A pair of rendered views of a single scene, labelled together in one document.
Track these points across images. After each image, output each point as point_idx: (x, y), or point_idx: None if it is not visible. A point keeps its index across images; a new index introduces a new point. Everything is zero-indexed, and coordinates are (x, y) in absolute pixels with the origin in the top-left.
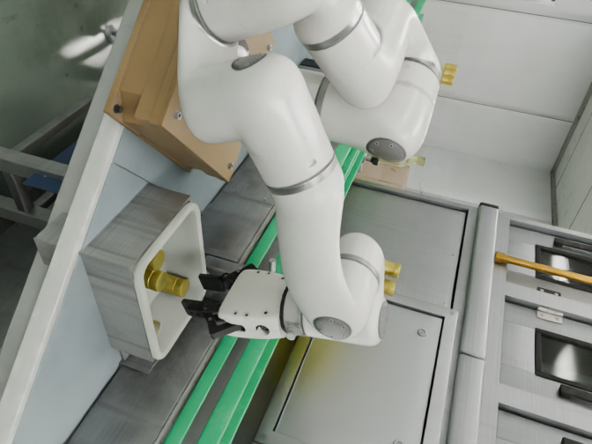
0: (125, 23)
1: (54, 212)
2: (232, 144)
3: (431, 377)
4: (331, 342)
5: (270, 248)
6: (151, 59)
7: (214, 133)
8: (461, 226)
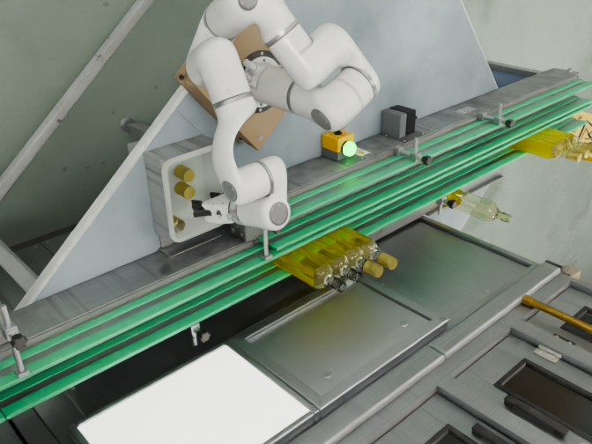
0: None
1: None
2: (262, 123)
3: (387, 349)
4: (325, 309)
5: None
6: None
7: (194, 75)
8: (514, 275)
